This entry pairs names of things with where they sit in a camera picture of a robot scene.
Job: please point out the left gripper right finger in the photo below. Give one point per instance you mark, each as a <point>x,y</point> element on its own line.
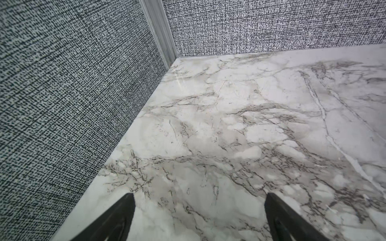
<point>287,225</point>

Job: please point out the aluminium corner post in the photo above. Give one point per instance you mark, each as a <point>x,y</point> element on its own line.
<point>156,18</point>

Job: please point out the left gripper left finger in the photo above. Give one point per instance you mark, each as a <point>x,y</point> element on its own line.
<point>113,225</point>

